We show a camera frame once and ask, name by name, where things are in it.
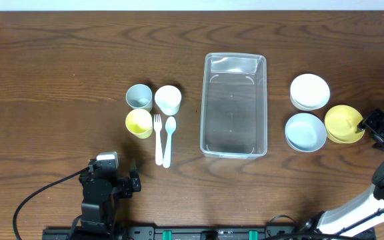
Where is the white plastic bowl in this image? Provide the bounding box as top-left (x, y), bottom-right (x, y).
top-left (290, 73), bottom-right (331, 111)

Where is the clear plastic container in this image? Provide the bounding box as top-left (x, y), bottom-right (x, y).
top-left (200, 53), bottom-right (268, 159)

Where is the white plastic fork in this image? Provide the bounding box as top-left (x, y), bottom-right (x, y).
top-left (153, 114), bottom-right (163, 165)

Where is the light blue plastic spoon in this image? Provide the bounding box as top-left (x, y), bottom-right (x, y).
top-left (163, 116), bottom-right (177, 168)

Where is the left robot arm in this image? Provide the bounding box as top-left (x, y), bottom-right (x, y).
top-left (67, 155), bottom-right (141, 239)

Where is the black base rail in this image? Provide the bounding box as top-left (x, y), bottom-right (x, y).
top-left (42, 225), bottom-right (295, 240)

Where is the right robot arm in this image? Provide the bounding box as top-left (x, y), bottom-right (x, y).
top-left (299, 109), bottom-right (384, 237)

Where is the grey-blue plastic bowl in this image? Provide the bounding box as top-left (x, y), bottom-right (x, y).
top-left (285, 113), bottom-right (327, 153)

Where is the yellow plastic bowl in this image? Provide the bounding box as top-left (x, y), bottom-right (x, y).
top-left (324, 105), bottom-right (365, 143)

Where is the white plastic cup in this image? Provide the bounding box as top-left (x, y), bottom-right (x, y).
top-left (155, 85), bottom-right (181, 116)

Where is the yellow plastic cup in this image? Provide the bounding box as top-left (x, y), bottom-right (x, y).
top-left (125, 109), bottom-right (153, 139)

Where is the grey plastic cup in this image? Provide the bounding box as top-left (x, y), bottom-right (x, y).
top-left (125, 84), bottom-right (153, 112)

